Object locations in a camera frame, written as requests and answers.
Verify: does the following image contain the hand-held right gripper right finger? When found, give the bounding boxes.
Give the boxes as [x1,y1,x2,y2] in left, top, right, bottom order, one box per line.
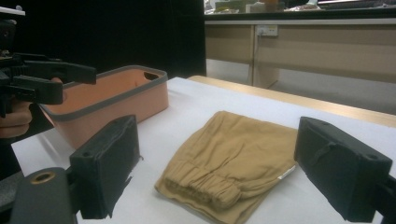
[293,116,396,223]

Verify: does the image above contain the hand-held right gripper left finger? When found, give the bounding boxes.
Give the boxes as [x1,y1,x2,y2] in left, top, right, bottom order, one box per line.
[68,115,142,220]

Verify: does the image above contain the pink basket with grey rim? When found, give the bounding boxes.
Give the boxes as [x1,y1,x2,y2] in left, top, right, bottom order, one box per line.
[38,64,170,150]

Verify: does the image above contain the tan pants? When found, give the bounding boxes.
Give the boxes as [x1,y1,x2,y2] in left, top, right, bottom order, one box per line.
[154,110,298,224]

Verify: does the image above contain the black curtain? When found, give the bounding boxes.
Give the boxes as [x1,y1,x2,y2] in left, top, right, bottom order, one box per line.
[0,0,207,79]

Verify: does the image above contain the white table mat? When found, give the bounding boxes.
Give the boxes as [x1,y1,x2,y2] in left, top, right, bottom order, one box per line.
[10,77,396,224]

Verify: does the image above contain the beige wooden desk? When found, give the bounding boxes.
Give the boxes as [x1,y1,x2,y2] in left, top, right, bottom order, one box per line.
[204,13,396,116]

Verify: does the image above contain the white wall socket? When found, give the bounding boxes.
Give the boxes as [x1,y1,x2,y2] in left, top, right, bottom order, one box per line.
[255,24,279,38]

